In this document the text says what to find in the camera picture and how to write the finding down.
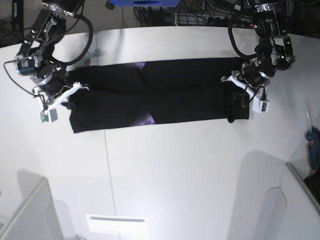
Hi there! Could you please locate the black keyboard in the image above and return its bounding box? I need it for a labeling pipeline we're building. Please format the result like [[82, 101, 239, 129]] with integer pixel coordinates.
[[303, 168, 320, 209]]

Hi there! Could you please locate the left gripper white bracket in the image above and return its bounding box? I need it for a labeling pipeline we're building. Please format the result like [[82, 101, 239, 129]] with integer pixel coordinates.
[[220, 70, 270, 103]]

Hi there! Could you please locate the blue glue gun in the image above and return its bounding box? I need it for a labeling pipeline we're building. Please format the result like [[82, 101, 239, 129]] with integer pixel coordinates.
[[304, 103, 320, 173]]

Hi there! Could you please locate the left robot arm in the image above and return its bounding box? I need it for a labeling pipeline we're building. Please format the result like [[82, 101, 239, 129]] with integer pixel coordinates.
[[227, 0, 295, 107]]

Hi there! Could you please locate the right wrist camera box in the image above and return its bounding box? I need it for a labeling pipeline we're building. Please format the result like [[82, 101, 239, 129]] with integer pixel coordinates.
[[39, 109, 58, 123]]

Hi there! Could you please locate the blue box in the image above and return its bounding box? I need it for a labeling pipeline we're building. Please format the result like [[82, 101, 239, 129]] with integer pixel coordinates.
[[110, 0, 180, 7]]

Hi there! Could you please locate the black T-shirt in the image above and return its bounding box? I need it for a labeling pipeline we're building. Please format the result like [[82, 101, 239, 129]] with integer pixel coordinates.
[[67, 57, 250, 133]]

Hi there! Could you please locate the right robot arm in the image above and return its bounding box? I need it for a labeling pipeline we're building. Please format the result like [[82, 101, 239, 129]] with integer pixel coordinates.
[[11, 0, 94, 111]]

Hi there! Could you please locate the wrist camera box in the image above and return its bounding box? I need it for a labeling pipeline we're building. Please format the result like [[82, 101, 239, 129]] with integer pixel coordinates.
[[252, 97, 270, 114], [39, 109, 58, 123]]

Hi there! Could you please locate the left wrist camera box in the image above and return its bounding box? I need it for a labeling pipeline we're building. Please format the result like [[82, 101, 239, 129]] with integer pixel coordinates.
[[252, 97, 270, 114]]

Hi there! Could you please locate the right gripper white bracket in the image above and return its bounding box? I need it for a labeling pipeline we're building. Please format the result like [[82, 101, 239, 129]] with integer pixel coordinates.
[[33, 81, 90, 112]]

